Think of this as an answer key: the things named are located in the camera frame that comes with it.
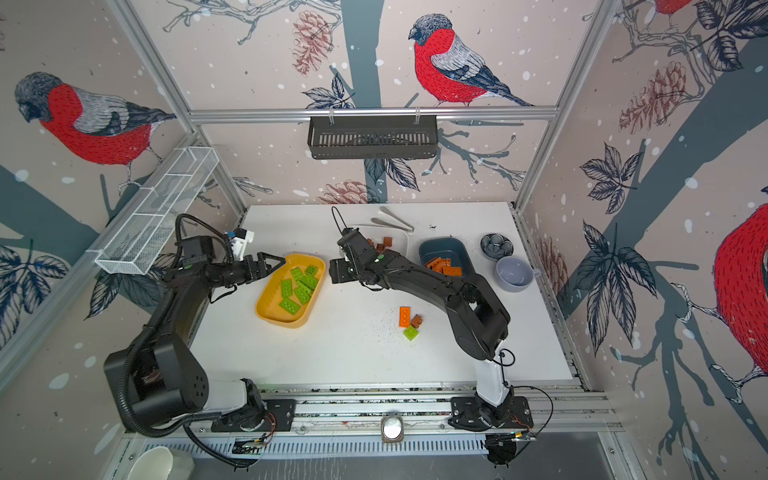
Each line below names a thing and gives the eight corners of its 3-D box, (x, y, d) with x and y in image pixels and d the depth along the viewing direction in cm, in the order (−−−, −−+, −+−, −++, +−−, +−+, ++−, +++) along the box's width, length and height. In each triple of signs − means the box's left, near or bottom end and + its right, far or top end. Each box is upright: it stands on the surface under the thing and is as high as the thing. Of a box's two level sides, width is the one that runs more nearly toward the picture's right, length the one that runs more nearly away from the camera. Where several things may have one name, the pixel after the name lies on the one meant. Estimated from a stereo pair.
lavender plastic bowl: (511, 299, 95) (517, 289, 90) (486, 273, 102) (491, 263, 97) (534, 283, 99) (541, 273, 94) (508, 259, 105) (514, 248, 101)
